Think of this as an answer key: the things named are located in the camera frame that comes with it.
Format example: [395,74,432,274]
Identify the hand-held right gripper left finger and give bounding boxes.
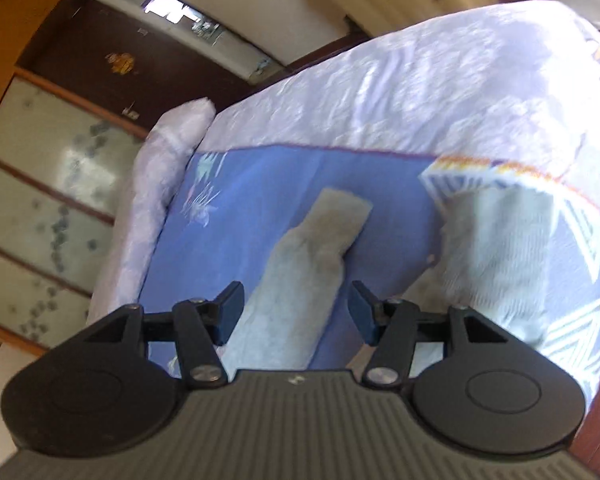
[55,281,245,390]

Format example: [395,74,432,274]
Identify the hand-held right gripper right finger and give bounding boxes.
[348,281,543,388]

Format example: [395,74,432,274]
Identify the grey pants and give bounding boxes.
[220,182,561,372]

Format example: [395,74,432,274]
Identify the blue printed bed sheet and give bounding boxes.
[140,0,600,411]

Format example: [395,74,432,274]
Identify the wooden wardrobe with frosted doors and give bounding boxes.
[0,0,151,358]

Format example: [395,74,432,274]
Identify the gold door ornament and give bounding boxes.
[105,51,137,77]

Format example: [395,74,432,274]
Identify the dark brown door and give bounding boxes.
[17,0,287,137]

